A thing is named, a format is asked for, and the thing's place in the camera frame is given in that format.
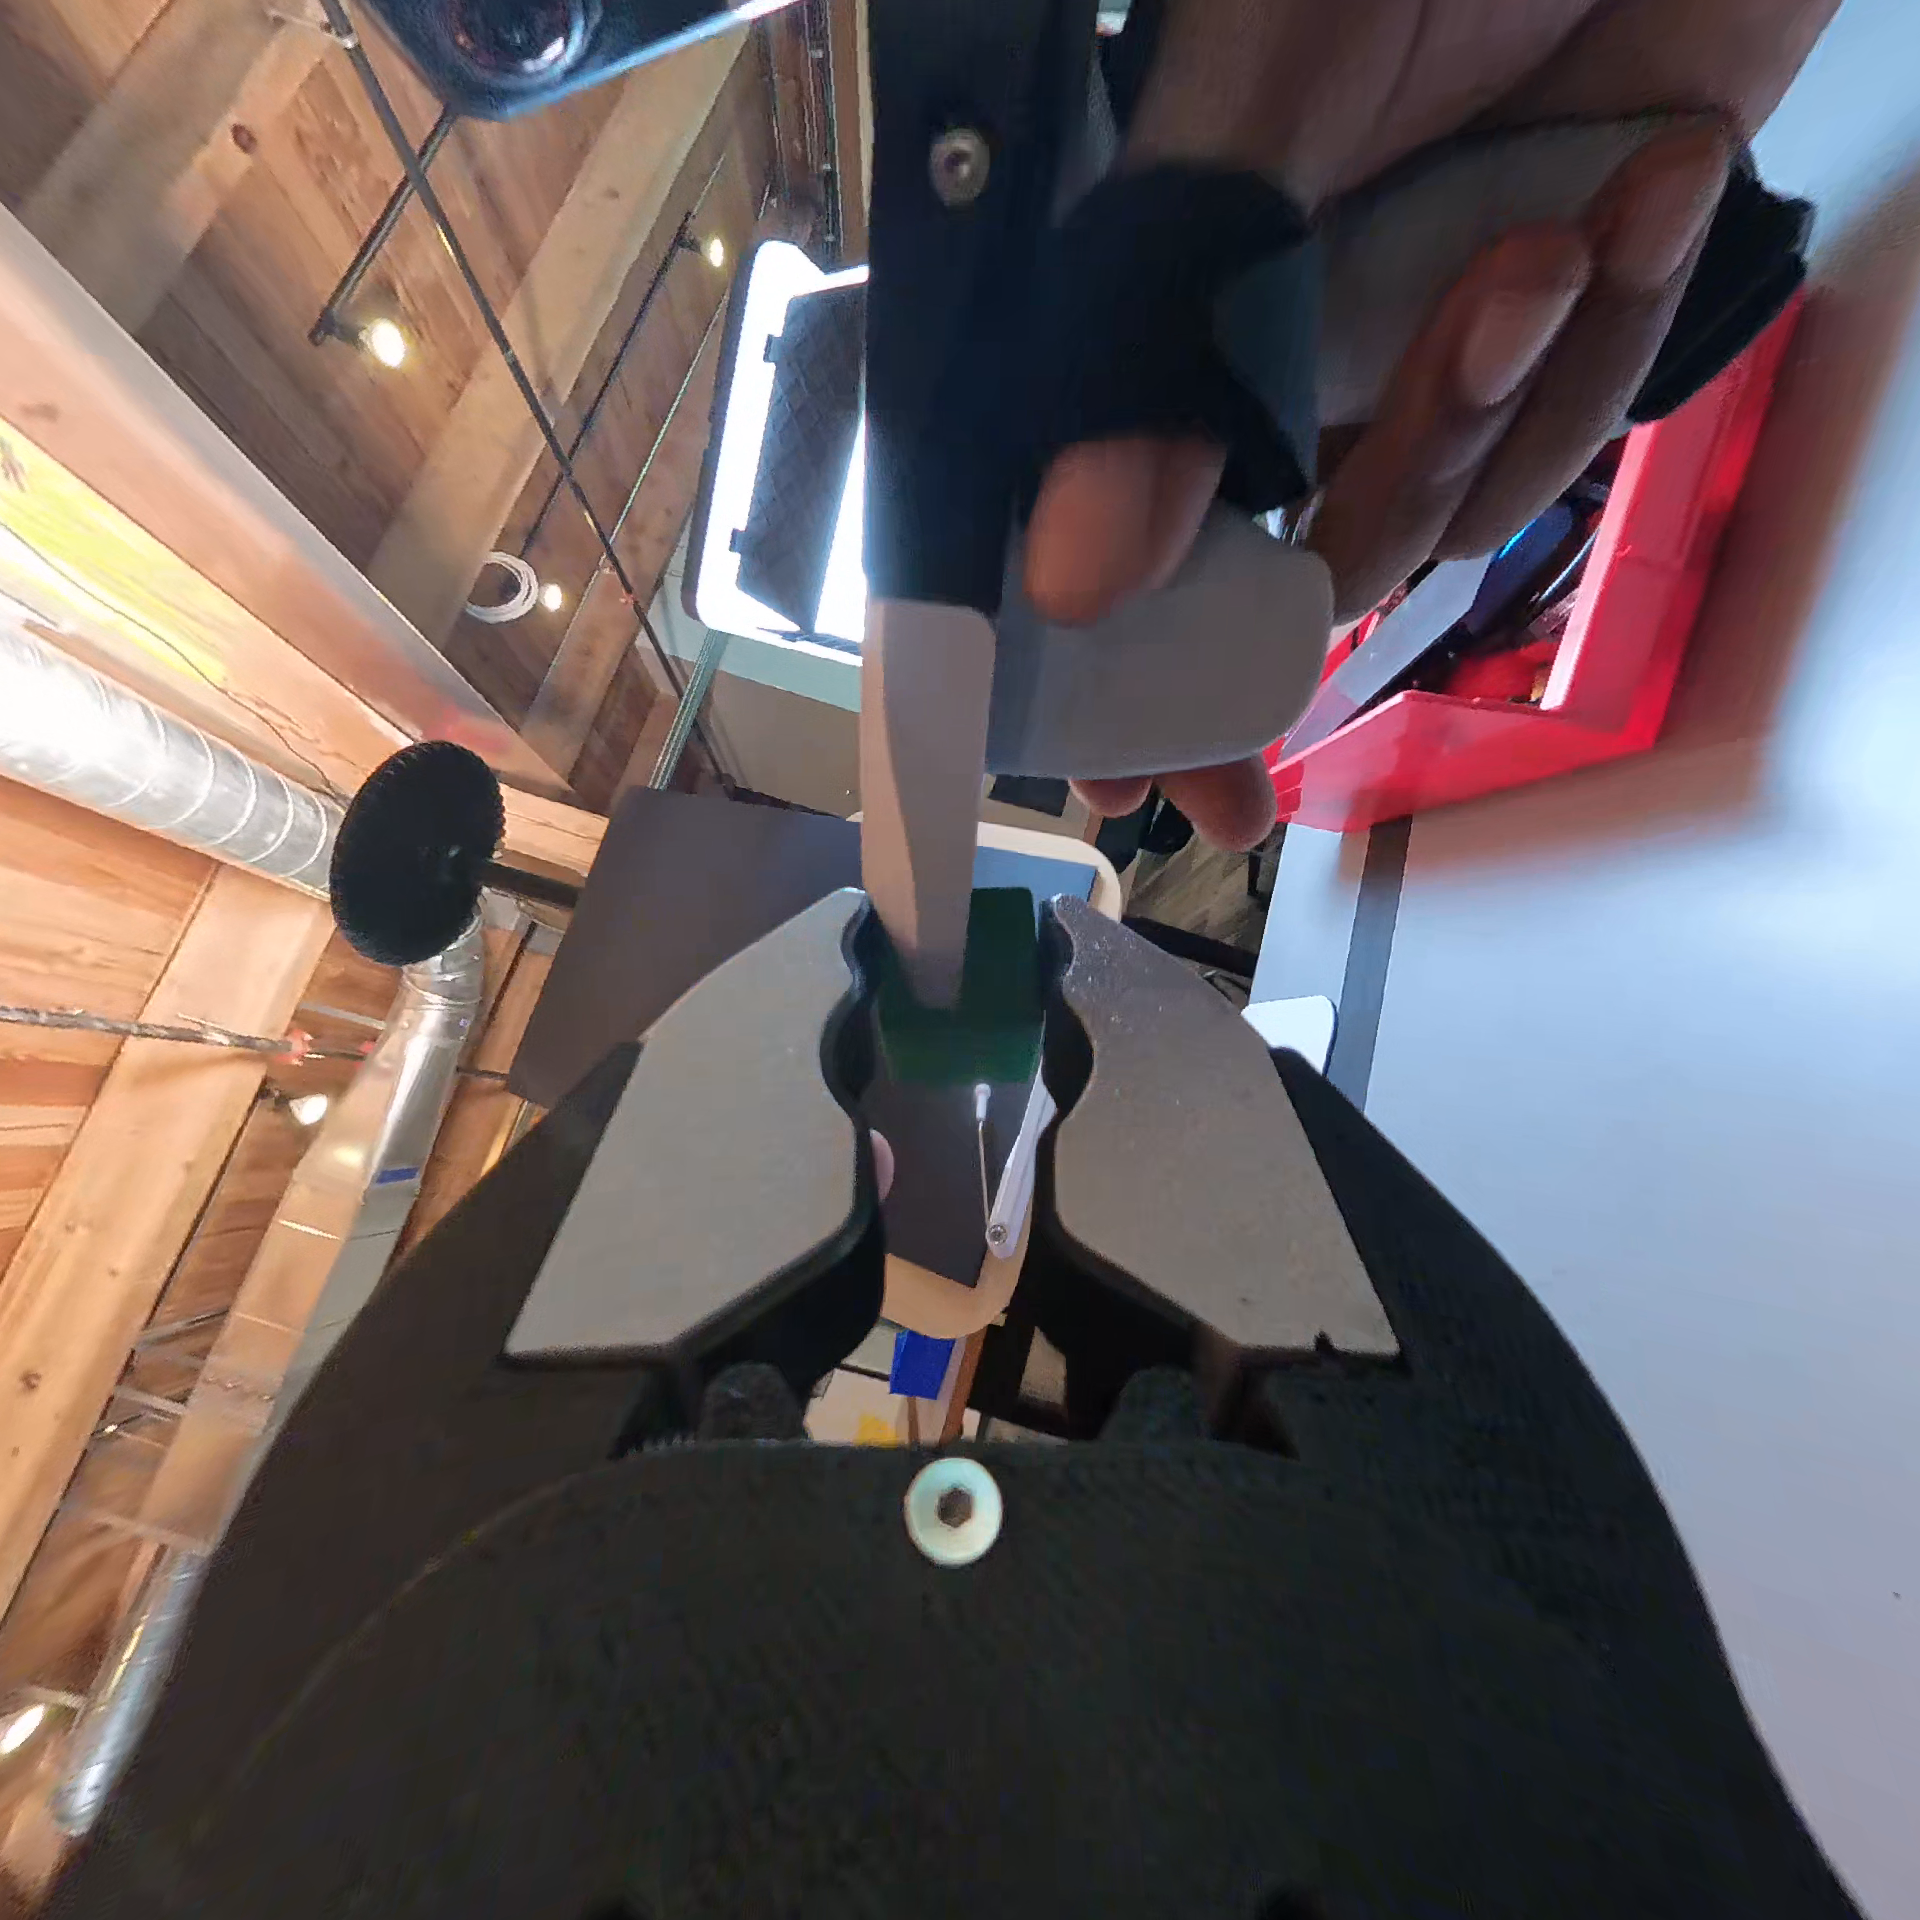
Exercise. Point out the black wood-framed board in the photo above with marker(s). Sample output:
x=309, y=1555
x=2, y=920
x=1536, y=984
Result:
x=676, y=899

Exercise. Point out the dark blue pouch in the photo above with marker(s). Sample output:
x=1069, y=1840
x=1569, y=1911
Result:
x=1529, y=562

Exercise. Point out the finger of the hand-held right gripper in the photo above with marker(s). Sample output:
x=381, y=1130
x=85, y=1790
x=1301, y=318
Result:
x=929, y=750

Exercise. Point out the large silver air duct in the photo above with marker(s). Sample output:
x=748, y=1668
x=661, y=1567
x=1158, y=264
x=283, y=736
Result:
x=151, y=750

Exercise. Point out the person's right hand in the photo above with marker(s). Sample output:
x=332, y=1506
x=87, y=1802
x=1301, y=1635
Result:
x=1498, y=90

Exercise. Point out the red plastic bin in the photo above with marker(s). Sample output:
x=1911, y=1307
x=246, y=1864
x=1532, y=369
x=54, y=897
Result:
x=1498, y=736

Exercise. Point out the silver ventilation duct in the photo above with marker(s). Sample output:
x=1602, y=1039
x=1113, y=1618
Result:
x=403, y=1049

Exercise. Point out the metal sprinkler pipe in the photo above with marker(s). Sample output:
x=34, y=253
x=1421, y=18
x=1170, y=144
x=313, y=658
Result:
x=151, y=1031

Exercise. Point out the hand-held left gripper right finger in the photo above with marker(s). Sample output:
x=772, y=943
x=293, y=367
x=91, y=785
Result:
x=1198, y=1185

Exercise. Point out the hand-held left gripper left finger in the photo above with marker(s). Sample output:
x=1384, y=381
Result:
x=704, y=1185

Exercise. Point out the studio light panel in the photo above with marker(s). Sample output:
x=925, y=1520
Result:
x=795, y=450

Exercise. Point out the dark metal plate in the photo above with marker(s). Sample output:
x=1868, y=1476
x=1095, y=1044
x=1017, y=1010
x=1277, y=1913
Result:
x=1395, y=661

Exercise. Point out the small green block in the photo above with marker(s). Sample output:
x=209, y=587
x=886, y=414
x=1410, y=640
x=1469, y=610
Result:
x=999, y=992

